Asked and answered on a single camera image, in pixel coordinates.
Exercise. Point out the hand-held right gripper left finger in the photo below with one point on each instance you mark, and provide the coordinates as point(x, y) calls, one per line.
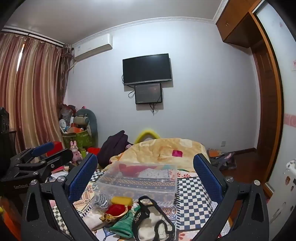
point(81, 178)

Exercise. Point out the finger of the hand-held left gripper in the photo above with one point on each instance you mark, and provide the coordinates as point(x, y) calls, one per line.
point(57, 158)
point(42, 148)

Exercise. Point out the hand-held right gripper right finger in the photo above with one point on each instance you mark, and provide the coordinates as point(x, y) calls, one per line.
point(205, 176)

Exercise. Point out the red box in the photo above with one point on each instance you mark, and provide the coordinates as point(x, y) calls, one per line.
point(56, 148)

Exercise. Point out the pink bunny plush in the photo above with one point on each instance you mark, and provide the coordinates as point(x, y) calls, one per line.
point(75, 151)

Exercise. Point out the checkered patterned bed sheet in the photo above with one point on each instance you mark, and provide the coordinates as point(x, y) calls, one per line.
point(194, 197)

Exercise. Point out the pile of books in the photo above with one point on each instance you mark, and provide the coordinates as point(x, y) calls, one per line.
point(217, 155)

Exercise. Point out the green storage box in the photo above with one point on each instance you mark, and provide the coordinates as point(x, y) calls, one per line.
point(79, 140)

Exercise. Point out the grey striped sock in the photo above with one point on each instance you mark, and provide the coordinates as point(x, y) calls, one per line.
point(100, 201)

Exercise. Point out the cream cloth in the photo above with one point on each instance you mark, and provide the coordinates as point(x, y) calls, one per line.
point(92, 217)

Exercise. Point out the dark cloth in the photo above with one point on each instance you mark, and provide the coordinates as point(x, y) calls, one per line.
point(111, 148)

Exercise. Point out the yellow pouch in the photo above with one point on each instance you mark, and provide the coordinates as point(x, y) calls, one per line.
point(120, 200)

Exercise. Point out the red purse with gold clasp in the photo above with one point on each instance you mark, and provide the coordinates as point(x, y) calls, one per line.
point(115, 209)

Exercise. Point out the red cloth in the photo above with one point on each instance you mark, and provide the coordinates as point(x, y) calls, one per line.
point(129, 171)

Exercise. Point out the grey plush toy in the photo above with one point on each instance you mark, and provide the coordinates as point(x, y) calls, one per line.
point(89, 120)

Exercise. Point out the white patterned cloth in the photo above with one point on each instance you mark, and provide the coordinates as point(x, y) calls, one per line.
point(153, 174)

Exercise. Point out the yellow patterned blanket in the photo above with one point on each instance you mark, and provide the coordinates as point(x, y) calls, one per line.
point(161, 146)

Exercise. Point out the striped brown curtain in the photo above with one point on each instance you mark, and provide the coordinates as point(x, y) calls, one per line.
point(30, 92)

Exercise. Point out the clear plastic storage box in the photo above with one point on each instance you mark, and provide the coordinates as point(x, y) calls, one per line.
point(138, 184)

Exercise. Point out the green knitted cloth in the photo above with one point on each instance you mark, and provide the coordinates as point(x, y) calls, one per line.
point(122, 226)

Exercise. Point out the white plastic fixture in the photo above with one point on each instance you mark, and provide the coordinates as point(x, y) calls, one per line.
point(291, 169)

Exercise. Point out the wardrobe with sliding door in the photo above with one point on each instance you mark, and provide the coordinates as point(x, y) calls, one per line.
point(270, 104)

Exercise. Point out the white air conditioner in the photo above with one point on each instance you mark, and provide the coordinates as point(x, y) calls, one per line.
point(92, 47)

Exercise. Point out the wooden overhead cabinet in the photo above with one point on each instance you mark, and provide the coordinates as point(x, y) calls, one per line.
point(233, 22)

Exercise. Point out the small black wall monitor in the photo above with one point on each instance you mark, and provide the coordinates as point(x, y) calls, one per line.
point(148, 93)

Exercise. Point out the black wall television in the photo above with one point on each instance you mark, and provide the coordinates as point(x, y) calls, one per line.
point(146, 69)

